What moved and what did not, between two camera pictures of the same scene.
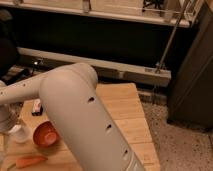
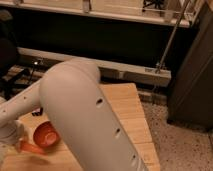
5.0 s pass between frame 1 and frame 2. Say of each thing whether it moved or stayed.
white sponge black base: stayed
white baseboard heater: stayed
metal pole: stayed
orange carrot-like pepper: moved
